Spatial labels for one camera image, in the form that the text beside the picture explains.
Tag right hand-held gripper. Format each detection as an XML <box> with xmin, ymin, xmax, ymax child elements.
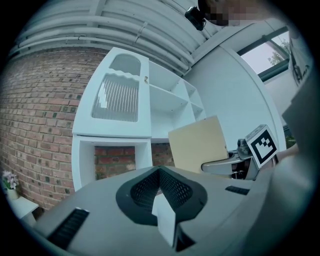
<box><xmin>200</xmin><ymin>124</ymin><xmax>278</xmax><ymax>181</ymax></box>

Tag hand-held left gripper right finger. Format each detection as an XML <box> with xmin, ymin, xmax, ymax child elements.
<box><xmin>159</xmin><ymin>165</ymin><xmax>261</xmax><ymax>256</ymax></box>

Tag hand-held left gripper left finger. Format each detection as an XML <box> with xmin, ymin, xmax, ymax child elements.
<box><xmin>36</xmin><ymin>165</ymin><xmax>174</xmax><ymax>256</ymax></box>

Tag yellow book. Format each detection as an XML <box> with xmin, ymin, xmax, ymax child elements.
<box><xmin>167</xmin><ymin>115</ymin><xmax>229</xmax><ymax>174</ymax></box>

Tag person's right forearm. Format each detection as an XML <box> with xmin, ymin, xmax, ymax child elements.
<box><xmin>276</xmin><ymin>145</ymin><xmax>300</xmax><ymax>161</ymax></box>

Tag white desk with hutch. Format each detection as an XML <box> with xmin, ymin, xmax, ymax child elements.
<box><xmin>71</xmin><ymin>46</ymin><xmax>209</xmax><ymax>193</ymax></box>

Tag white side table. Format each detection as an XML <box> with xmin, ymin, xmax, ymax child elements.
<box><xmin>6</xmin><ymin>195</ymin><xmax>40</xmax><ymax>228</ymax></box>

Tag pink flowers in white pot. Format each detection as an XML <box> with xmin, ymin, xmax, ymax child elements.
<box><xmin>1</xmin><ymin>170</ymin><xmax>21</xmax><ymax>201</ymax></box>

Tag white ribbed glass cabinet door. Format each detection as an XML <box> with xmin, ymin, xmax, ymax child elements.
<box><xmin>72</xmin><ymin>46</ymin><xmax>153</xmax><ymax>139</ymax></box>

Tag black framed window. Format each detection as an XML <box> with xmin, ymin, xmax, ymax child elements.
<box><xmin>235</xmin><ymin>24</ymin><xmax>293</xmax><ymax>83</ymax></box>

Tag person's printed white shirt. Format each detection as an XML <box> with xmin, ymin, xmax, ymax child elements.
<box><xmin>288</xmin><ymin>31</ymin><xmax>315</xmax><ymax>88</ymax></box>

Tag person's head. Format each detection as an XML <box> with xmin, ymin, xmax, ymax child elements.
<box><xmin>197</xmin><ymin>0</ymin><xmax>266</xmax><ymax>27</ymax></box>

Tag white ceiling pipes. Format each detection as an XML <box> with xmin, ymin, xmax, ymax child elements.
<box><xmin>9</xmin><ymin>0</ymin><xmax>209</xmax><ymax>76</ymax></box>

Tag black head-mounted camera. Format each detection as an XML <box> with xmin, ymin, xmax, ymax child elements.
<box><xmin>184</xmin><ymin>5</ymin><xmax>208</xmax><ymax>32</ymax></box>

